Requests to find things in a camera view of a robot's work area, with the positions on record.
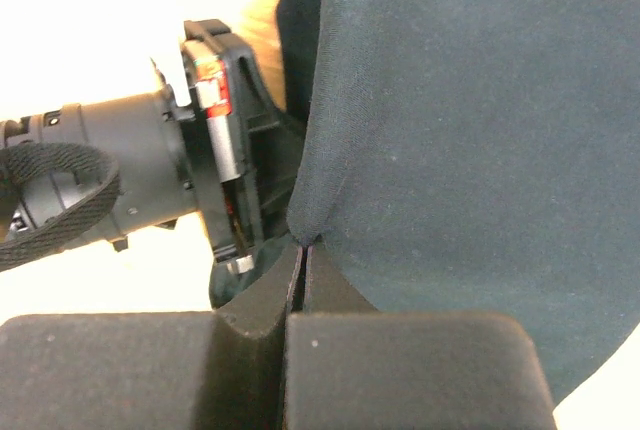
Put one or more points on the black t shirt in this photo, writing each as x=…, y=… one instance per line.
x=474, y=154

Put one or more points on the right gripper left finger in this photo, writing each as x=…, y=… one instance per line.
x=219, y=369

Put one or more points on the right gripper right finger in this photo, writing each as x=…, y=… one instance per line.
x=350, y=366

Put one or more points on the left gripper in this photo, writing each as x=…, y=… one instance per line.
x=89, y=172

